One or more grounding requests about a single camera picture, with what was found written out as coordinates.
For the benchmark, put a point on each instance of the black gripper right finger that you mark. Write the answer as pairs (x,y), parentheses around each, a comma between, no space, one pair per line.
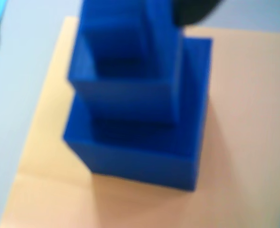
(192,10)

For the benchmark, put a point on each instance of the tiny blue cube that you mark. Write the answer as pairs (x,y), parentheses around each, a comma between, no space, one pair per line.
(111,23)

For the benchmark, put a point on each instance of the small blue cube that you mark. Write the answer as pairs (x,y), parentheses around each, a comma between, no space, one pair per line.
(125,99)

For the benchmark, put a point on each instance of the medium blue cube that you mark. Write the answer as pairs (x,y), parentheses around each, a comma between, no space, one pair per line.
(135,161)

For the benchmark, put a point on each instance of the orange paper square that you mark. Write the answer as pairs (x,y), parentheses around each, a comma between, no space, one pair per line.
(237,118)

